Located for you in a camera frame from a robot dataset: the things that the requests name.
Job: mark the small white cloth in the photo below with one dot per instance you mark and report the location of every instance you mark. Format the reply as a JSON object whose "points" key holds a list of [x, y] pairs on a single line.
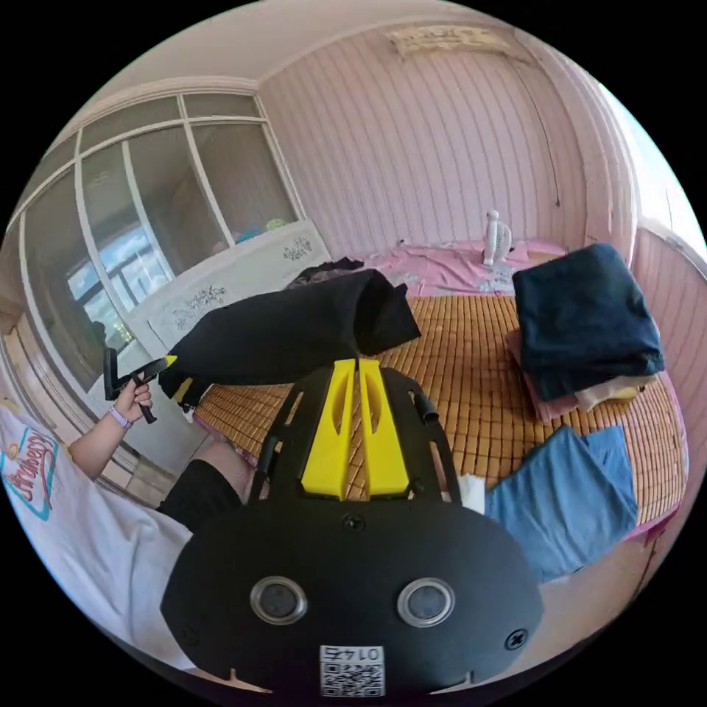
{"points": [[473, 492]]}

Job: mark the person's body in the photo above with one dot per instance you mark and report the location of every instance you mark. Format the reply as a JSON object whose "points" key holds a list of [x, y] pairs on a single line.
{"points": [[110, 530]]}

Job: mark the person's left hand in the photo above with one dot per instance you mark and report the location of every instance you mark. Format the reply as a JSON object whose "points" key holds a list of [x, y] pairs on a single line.
{"points": [[132, 403]]}

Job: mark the pile of clothes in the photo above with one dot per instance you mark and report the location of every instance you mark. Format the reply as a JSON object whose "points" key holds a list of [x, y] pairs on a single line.
{"points": [[585, 320]]}

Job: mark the bed with woven mat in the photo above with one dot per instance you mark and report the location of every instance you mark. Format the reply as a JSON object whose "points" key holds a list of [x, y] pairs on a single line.
{"points": [[469, 359]]}

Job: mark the person's left forearm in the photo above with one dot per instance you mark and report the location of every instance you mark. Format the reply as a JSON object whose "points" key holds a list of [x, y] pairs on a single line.
{"points": [[99, 447]]}

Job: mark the small white fan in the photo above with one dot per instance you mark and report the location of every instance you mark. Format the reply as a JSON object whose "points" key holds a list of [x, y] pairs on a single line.
{"points": [[497, 237]]}

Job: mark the white flowered bed board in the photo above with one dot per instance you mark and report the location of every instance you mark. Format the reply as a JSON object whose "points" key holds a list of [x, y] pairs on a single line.
{"points": [[243, 281]]}

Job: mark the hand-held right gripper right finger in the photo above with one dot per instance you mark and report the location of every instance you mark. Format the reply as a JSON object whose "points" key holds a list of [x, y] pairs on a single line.
{"points": [[384, 458]]}

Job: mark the black short sleeve shirt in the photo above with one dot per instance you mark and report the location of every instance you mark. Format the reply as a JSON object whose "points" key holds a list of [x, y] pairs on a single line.
{"points": [[287, 331]]}

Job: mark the dark crumpled garment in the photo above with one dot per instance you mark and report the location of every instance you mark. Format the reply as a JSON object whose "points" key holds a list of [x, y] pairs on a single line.
{"points": [[326, 270]]}

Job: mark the window with white frame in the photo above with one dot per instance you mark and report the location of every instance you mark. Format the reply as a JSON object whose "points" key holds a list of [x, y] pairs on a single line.
{"points": [[138, 221]]}

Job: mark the blue folded garment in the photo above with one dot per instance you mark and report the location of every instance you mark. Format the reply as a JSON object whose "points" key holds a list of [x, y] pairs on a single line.
{"points": [[563, 497]]}

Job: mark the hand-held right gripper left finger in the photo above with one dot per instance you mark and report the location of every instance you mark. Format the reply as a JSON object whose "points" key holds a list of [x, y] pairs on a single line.
{"points": [[326, 453]]}

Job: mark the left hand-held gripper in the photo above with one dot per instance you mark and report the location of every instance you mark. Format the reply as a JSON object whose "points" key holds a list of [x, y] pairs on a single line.
{"points": [[145, 376]]}

